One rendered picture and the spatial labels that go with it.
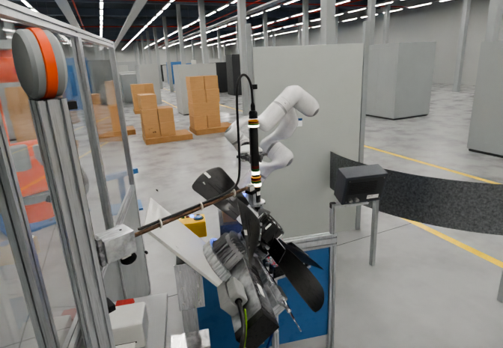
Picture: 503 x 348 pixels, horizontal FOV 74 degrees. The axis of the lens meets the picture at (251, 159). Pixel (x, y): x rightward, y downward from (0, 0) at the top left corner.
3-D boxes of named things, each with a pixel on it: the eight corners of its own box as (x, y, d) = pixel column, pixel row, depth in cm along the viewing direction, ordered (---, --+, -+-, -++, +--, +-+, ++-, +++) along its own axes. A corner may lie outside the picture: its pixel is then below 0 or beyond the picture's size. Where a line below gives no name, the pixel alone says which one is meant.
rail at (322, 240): (185, 270, 183) (183, 257, 181) (184, 266, 187) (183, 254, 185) (336, 245, 200) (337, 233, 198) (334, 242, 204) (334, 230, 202)
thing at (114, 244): (104, 269, 94) (99, 242, 91) (93, 260, 98) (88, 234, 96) (138, 253, 101) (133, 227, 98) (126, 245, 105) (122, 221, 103)
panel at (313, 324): (202, 361, 204) (192, 267, 186) (202, 360, 205) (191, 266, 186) (327, 334, 219) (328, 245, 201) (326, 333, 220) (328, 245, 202)
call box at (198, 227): (177, 243, 175) (174, 224, 172) (177, 234, 184) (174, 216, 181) (206, 239, 178) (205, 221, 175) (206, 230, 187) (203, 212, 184)
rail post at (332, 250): (328, 351, 221) (330, 246, 200) (325, 346, 225) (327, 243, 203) (333, 349, 222) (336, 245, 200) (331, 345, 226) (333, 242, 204)
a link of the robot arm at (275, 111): (269, 89, 158) (224, 134, 153) (289, 114, 164) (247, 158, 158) (261, 90, 167) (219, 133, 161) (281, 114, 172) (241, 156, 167)
